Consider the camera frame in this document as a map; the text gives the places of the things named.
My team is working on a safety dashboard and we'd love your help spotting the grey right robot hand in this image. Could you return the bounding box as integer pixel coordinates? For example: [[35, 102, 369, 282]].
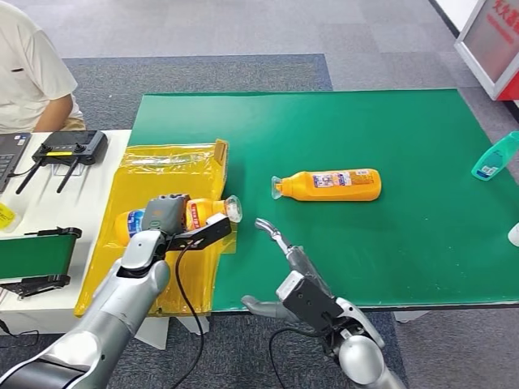
[[240, 217, 338, 324]]

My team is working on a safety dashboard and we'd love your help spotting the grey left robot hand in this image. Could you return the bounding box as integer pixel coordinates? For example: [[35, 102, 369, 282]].
[[141, 193, 192, 237]]

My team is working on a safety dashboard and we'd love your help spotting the dark laptop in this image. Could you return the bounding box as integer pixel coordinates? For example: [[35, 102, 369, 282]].
[[0, 132, 32, 194]]

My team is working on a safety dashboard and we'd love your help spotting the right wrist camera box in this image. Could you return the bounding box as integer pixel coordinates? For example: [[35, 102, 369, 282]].
[[276, 270, 345, 335]]

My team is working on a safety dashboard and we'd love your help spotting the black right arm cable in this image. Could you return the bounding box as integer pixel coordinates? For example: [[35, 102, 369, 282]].
[[268, 327, 329, 389]]

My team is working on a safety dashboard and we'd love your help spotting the yellow plastic bag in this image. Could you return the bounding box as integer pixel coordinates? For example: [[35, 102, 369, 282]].
[[74, 139, 238, 318]]

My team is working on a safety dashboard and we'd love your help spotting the green table mat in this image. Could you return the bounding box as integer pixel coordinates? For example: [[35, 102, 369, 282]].
[[128, 88, 519, 313]]

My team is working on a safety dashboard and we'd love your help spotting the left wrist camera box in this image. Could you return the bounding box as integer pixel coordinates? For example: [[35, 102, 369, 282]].
[[165, 212, 233, 253]]

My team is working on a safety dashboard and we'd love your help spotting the thin black floor cable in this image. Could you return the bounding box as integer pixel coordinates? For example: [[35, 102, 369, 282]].
[[0, 318, 41, 349]]

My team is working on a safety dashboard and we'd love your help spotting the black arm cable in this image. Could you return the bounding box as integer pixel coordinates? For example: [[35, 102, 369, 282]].
[[169, 242, 205, 389], [268, 327, 329, 389]]

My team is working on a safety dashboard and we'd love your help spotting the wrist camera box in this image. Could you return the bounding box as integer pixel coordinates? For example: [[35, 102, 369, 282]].
[[276, 270, 345, 335], [165, 212, 233, 253]]

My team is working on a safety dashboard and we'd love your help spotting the small green belt conveyor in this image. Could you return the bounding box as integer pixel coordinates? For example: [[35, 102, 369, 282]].
[[0, 226, 83, 300]]

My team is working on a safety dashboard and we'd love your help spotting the teal plastic bottle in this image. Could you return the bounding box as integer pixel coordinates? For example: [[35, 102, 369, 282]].
[[471, 131, 519, 182]]

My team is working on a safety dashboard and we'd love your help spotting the orange bottle with clear cap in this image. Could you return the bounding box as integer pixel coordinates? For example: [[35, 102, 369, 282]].
[[114, 194, 243, 246], [271, 168, 382, 203]]

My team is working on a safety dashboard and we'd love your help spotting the yellow paper note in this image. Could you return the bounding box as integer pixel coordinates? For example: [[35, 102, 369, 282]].
[[0, 201, 17, 233]]

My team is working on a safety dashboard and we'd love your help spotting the black remote controller with antennas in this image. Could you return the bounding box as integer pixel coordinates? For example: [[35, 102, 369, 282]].
[[15, 130, 109, 195]]

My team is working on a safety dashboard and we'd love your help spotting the red and white sign stand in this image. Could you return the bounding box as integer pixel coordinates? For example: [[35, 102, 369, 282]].
[[453, 0, 519, 102]]

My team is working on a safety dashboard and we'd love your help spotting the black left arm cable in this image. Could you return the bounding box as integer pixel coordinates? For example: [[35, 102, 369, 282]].
[[169, 242, 205, 389]]

